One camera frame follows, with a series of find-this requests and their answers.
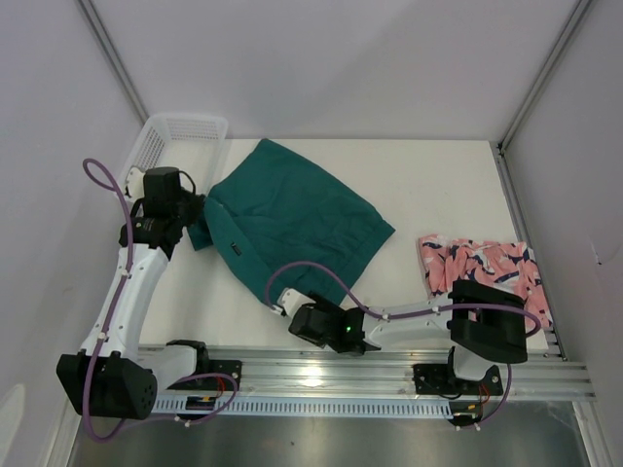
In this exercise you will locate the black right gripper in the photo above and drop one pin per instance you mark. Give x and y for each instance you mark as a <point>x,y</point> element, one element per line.
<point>325,305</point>

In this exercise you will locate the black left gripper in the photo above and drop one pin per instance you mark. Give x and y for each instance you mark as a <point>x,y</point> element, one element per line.
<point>196,206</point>

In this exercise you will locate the green shorts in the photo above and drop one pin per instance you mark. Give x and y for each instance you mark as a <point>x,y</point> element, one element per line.
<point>281,221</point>

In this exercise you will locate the pink shark print shorts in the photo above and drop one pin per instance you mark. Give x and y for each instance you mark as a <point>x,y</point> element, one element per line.
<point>507,266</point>

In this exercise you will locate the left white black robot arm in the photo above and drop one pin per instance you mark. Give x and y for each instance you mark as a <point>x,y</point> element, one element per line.
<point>106,378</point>

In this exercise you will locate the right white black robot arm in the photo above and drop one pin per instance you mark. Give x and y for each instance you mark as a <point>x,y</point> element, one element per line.
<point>483,326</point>

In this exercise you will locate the white plastic basket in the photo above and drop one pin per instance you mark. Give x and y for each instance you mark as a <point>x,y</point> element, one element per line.
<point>191,142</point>

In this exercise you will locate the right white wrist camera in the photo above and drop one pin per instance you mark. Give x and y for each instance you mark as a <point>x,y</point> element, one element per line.
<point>289,302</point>

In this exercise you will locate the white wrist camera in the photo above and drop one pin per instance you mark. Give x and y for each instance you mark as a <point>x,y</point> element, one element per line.
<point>133,187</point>
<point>289,302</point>

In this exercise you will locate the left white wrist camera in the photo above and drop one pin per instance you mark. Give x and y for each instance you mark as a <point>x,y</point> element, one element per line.
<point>133,187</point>

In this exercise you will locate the aluminium mounting rail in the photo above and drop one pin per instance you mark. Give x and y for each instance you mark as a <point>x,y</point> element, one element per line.
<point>376,375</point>

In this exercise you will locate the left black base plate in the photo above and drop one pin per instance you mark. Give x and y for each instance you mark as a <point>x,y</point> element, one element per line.
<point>232,368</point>

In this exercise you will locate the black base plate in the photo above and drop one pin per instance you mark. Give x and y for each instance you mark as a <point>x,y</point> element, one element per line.
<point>232,368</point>
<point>437,379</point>

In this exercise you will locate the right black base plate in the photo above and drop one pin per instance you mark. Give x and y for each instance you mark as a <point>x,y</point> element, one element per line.
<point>437,379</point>

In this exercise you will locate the white perforated cable tray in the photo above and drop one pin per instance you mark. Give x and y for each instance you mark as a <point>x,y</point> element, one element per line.
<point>404,407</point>

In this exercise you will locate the left aluminium frame post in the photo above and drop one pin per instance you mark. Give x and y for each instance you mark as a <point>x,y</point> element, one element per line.
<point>113,58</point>

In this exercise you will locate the aluminium frame post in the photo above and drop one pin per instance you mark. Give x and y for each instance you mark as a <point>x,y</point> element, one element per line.
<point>579,12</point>
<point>113,58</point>

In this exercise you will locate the right aluminium frame post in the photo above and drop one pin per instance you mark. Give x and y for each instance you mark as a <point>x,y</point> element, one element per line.
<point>579,12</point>

